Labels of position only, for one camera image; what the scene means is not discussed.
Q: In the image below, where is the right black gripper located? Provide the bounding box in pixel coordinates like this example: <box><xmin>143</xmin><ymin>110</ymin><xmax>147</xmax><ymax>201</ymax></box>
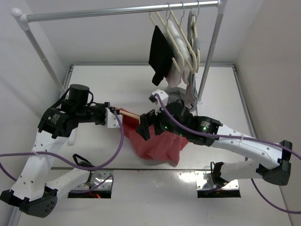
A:
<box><xmin>136</xmin><ymin>101</ymin><xmax>186</xmax><ymax>140</ymax></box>

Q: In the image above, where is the peach plastic hanger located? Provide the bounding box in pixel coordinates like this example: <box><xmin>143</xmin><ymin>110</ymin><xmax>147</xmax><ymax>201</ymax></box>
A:
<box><xmin>120</xmin><ymin>110</ymin><xmax>140</xmax><ymax>120</ymax></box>

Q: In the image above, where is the red t shirt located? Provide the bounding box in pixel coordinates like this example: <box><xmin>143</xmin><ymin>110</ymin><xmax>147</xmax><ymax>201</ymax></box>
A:
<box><xmin>123</xmin><ymin>115</ymin><xmax>189</xmax><ymax>166</ymax></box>

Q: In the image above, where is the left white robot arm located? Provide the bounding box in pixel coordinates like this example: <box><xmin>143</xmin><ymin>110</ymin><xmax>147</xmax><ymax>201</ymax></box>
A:
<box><xmin>0</xmin><ymin>84</ymin><xmax>124</xmax><ymax>218</ymax></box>

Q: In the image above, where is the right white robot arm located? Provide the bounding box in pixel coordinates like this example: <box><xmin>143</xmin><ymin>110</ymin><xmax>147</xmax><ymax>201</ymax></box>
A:
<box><xmin>136</xmin><ymin>102</ymin><xmax>292</xmax><ymax>187</ymax></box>

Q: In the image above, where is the cream hanger with grey garment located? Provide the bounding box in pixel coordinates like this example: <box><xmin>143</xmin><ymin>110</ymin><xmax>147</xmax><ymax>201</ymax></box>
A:
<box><xmin>188</xmin><ymin>8</ymin><xmax>201</xmax><ymax>73</ymax></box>

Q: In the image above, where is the grey hanging garment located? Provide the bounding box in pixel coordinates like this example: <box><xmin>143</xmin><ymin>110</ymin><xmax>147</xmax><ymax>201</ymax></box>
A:
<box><xmin>164</xmin><ymin>9</ymin><xmax>202</xmax><ymax>111</ymax></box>

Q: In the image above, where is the white hanging garment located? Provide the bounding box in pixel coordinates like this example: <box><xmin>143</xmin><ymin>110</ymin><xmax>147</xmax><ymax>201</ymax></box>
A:
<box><xmin>164</xmin><ymin>21</ymin><xmax>192</xmax><ymax>88</ymax></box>

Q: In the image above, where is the black hanging garment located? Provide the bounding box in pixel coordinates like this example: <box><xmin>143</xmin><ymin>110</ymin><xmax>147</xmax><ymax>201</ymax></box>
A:
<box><xmin>148</xmin><ymin>25</ymin><xmax>174</xmax><ymax>86</ymax></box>

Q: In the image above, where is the white metal clothes rack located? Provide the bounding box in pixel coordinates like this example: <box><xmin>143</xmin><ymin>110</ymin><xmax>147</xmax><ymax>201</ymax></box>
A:
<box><xmin>10</xmin><ymin>0</ymin><xmax>228</xmax><ymax>101</ymax></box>

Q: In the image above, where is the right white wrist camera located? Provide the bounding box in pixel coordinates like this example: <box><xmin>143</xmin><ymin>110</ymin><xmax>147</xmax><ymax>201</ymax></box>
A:
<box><xmin>149</xmin><ymin>89</ymin><xmax>169</xmax><ymax>106</ymax></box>

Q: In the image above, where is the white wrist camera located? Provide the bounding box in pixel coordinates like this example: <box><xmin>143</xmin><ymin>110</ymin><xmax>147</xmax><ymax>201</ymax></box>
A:
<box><xmin>105</xmin><ymin>107</ymin><xmax>123</xmax><ymax>129</ymax></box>
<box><xmin>149</xmin><ymin>89</ymin><xmax>169</xmax><ymax>106</ymax></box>

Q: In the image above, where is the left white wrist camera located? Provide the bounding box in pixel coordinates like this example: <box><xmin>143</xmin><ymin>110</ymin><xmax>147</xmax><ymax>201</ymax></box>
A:
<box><xmin>105</xmin><ymin>107</ymin><xmax>123</xmax><ymax>129</ymax></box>

